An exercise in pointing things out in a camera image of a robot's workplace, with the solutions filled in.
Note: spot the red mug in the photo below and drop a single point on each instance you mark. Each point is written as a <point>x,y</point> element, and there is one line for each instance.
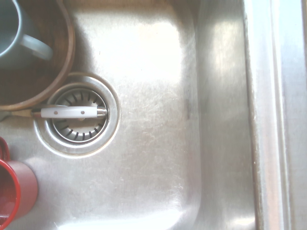
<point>21,187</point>

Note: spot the stainless steel sink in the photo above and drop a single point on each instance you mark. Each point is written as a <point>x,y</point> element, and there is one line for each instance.
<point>156,167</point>

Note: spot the metal sink drain strainer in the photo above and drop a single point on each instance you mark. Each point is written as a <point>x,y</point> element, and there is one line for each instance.
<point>79,135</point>

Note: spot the brown wooden bowl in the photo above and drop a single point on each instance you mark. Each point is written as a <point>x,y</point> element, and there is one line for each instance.
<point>36,79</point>

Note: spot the grey ceramic mug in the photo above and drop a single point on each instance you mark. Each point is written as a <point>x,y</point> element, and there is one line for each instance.
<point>7,28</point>

